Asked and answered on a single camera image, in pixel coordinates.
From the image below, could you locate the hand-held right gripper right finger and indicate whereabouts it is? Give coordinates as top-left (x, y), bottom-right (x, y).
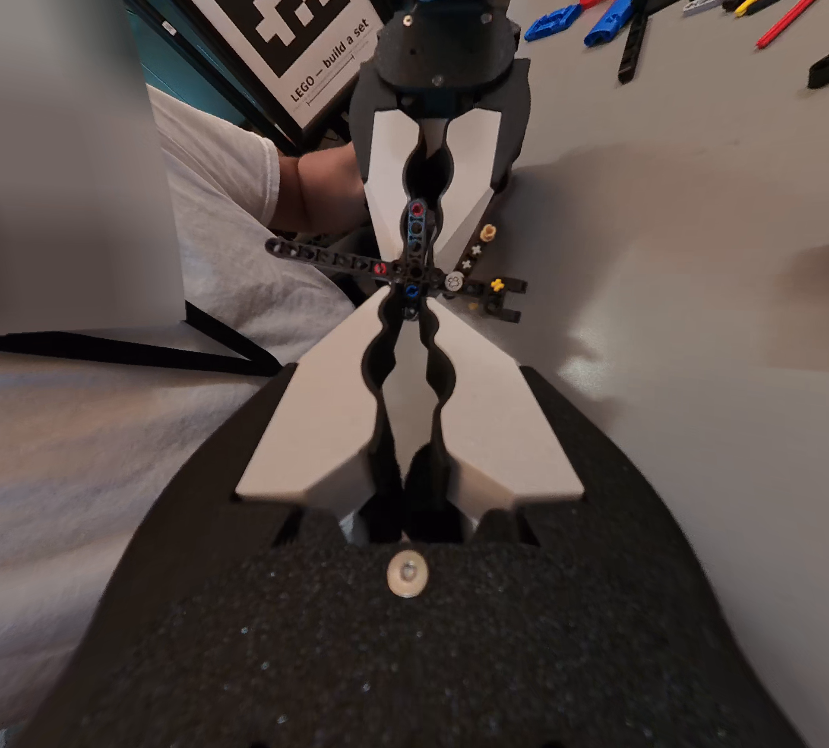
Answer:
top-left (418, 297), bottom-right (587, 522)

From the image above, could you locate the black lego beam assembly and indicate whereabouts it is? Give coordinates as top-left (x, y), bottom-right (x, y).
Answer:
top-left (266, 198), bottom-right (528, 325)

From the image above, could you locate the pile of lego beams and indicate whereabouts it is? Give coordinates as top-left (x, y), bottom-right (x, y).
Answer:
top-left (523, 0), bottom-right (829, 90)

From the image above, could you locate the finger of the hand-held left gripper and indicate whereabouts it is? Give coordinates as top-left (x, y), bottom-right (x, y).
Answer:
top-left (363, 108), bottom-right (430, 284)
top-left (424, 107), bottom-right (505, 263)

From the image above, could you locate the person's left forearm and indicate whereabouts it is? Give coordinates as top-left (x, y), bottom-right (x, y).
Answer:
top-left (269, 146), bottom-right (370, 234)

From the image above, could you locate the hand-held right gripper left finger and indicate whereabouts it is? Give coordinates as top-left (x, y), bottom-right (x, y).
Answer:
top-left (235, 287), bottom-right (404, 522)

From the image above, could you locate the black stand frame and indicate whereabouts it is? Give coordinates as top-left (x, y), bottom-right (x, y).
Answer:
top-left (0, 300), bottom-right (284, 378)

